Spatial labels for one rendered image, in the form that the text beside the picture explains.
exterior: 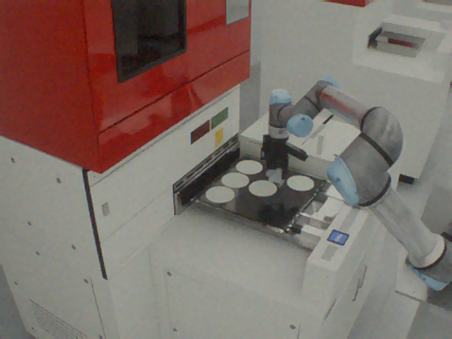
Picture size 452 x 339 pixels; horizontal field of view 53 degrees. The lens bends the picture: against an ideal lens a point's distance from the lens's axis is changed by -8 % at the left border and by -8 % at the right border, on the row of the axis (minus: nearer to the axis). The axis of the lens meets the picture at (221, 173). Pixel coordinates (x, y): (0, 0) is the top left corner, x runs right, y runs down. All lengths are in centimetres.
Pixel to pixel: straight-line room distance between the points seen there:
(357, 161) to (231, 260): 60
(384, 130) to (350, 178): 15
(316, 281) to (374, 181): 38
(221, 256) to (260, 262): 13
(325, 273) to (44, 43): 97
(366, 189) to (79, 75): 74
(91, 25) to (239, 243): 89
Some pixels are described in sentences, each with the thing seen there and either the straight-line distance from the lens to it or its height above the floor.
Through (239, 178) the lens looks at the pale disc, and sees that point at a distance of 181.
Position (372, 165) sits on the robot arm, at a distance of 118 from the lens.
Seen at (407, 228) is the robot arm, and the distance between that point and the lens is 131.
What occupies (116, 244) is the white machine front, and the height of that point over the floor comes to 93.
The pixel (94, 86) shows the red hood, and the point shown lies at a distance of 116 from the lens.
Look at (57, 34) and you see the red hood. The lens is 119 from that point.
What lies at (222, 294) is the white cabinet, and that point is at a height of 75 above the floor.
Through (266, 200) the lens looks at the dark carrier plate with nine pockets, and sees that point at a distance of 170.
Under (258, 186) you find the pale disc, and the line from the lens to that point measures 177.
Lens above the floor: 188
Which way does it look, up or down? 32 degrees down
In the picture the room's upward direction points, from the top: straight up
